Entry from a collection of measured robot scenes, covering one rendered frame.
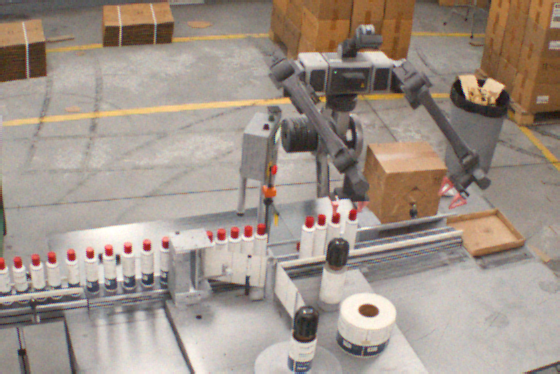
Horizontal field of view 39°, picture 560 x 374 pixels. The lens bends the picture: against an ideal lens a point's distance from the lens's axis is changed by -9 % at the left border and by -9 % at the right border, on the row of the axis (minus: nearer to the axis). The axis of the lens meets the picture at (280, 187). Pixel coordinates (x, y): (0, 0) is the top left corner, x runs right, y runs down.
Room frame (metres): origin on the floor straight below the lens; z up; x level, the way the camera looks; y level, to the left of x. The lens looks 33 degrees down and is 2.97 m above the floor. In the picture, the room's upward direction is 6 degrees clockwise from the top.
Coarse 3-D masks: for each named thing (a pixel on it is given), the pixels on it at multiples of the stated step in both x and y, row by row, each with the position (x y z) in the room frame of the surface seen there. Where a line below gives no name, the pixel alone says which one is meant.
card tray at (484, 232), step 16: (496, 208) 3.24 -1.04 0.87; (448, 224) 3.12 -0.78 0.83; (464, 224) 3.13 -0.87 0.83; (480, 224) 3.15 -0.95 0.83; (496, 224) 3.16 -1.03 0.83; (512, 224) 3.12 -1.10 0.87; (464, 240) 3.01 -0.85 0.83; (480, 240) 3.02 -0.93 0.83; (496, 240) 3.03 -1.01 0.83; (512, 240) 3.04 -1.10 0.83
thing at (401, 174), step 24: (384, 144) 3.28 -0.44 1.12; (408, 144) 3.31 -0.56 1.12; (384, 168) 3.08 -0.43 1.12; (408, 168) 3.10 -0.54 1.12; (432, 168) 3.12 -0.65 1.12; (384, 192) 3.05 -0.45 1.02; (408, 192) 3.08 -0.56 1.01; (432, 192) 3.12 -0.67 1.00; (384, 216) 3.05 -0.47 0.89; (408, 216) 3.09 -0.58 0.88
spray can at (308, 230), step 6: (306, 222) 2.69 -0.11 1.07; (312, 222) 2.69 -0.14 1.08; (306, 228) 2.69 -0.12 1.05; (312, 228) 2.69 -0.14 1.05; (306, 234) 2.68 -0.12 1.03; (312, 234) 2.69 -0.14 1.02; (306, 240) 2.68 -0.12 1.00; (312, 240) 2.69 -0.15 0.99; (300, 246) 2.70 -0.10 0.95; (306, 246) 2.68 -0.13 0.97; (312, 246) 2.69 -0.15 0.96; (300, 252) 2.69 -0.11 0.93; (306, 252) 2.68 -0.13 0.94; (300, 258) 2.69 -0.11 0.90
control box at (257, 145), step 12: (252, 120) 2.73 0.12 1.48; (264, 120) 2.73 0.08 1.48; (276, 120) 2.74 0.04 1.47; (252, 132) 2.64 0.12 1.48; (264, 132) 2.65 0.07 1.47; (252, 144) 2.63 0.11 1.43; (264, 144) 2.62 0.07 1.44; (252, 156) 2.62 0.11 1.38; (264, 156) 2.62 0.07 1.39; (276, 156) 2.75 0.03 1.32; (240, 168) 2.63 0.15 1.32; (252, 168) 2.62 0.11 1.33; (264, 168) 2.62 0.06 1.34; (264, 180) 2.62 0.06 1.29
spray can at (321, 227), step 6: (318, 216) 2.73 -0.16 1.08; (324, 216) 2.73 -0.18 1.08; (318, 222) 2.72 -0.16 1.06; (324, 222) 2.72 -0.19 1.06; (318, 228) 2.71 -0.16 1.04; (324, 228) 2.71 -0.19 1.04; (318, 234) 2.70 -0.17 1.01; (324, 234) 2.71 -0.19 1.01; (318, 240) 2.70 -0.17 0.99; (324, 240) 2.71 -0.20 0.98; (318, 246) 2.70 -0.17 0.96; (324, 246) 2.72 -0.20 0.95; (312, 252) 2.71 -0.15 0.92; (318, 252) 2.70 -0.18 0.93
